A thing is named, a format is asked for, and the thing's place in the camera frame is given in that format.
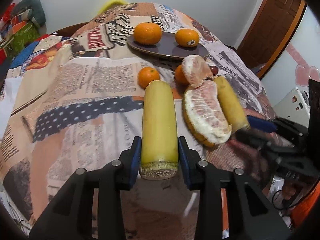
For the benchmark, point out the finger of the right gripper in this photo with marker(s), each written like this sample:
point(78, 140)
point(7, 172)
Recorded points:
point(261, 124)

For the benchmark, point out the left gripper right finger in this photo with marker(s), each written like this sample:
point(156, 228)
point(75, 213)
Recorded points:
point(250, 214)

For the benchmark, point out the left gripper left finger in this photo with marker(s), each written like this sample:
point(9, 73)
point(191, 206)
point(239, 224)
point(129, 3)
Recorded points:
point(69, 213)

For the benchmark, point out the stickered large orange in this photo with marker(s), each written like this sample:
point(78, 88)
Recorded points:
point(187, 38)

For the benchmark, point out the lower peeled pomelo piece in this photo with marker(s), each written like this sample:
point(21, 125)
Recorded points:
point(203, 115)

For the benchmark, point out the peeled pomelo piece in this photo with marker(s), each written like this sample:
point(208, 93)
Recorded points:
point(203, 115)
point(196, 70)

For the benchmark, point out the dark red grape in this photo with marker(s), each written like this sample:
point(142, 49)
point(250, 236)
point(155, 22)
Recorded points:
point(214, 69)

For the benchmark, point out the upper peeled pomelo piece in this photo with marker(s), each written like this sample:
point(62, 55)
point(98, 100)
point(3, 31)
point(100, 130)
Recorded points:
point(196, 70)

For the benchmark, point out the wooden wardrobe with hearts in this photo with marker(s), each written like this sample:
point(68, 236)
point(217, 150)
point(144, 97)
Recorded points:
point(281, 44)

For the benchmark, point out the newspaper print tablecloth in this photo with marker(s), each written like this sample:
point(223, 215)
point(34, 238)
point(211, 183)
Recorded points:
point(78, 104)

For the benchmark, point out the dark purple plate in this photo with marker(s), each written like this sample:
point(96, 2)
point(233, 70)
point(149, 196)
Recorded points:
point(167, 47)

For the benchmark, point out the small mandarin orange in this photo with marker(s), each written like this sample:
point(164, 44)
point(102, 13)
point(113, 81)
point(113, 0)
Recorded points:
point(147, 75)

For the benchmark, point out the patchwork blue quilt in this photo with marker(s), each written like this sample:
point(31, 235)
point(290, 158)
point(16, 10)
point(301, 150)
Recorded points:
point(37, 46)

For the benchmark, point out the green storage box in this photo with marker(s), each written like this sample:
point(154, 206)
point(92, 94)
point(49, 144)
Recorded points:
point(25, 36)

